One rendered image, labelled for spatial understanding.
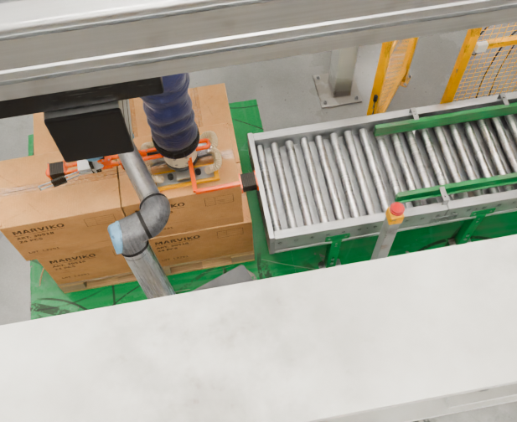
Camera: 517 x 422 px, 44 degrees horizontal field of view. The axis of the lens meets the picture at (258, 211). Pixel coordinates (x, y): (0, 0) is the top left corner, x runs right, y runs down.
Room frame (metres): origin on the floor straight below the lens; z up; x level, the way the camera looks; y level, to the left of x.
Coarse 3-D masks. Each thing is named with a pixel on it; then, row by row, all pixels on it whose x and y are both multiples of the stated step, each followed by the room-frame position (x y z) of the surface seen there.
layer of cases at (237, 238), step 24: (192, 96) 2.47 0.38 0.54; (216, 96) 2.47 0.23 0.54; (144, 120) 2.31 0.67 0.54; (216, 120) 2.29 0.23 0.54; (48, 144) 2.16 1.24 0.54; (240, 168) 1.94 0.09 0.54; (168, 240) 1.52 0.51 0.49; (192, 240) 1.54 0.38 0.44; (216, 240) 1.56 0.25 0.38; (240, 240) 1.58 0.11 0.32; (48, 264) 1.42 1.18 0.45; (72, 264) 1.44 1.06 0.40; (96, 264) 1.46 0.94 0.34; (120, 264) 1.48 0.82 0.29; (168, 264) 1.51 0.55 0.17
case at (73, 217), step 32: (32, 160) 1.79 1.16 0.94; (0, 192) 1.61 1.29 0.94; (32, 192) 1.61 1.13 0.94; (64, 192) 1.60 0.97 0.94; (96, 192) 1.59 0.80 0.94; (0, 224) 1.43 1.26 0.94; (32, 224) 1.43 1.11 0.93; (64, 224) 1.45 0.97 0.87; (96, 224) 1.47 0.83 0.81; (32, 256) 1.41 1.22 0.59
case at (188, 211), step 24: (120, 168) 1.72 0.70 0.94; (168, 168) 1.71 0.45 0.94; (120, 192) 1.59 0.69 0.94; (168, 192) 1.57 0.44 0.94; (192, 192) 1.57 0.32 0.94; (216, 192) 1.57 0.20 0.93; (240, 192) 1.59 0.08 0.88; (192, 216) 1.55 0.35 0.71; (216, 216) 1.57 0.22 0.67; (240, 216) 1.59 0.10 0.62
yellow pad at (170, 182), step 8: (200, 168) 1.69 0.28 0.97; (168, 176) 1.64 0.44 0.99; (176, 176) 1.65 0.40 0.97; (200, 176) 1.64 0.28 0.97; (208, 176) 1.64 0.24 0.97; (216, 176) 1.64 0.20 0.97; (160, 184) 1.60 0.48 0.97; (168, 184) 1.60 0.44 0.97; (176, 184) 1.60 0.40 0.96; (184, 184) 1.60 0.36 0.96
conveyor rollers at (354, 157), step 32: (448, 128) 2.17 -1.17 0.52; (480, 128) 2.16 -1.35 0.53; (512, 128) 2.15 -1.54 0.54; (320, 160) 1.98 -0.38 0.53; (352, 160) 1.97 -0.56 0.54; (384, 160) 1.96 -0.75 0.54; (416, 160) 1.95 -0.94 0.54; (448, 160) 1.94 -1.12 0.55; (480, 160) 1.93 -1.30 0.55; (512, 160) 1.92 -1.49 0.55; (288, 192) 1.77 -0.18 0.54; (320, 192) 1.76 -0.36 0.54; (352, 192) 1.75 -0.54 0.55; (384, 192) 1.74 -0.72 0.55; (480, 192) 1.72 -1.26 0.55; (288, 224) 1.57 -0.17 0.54
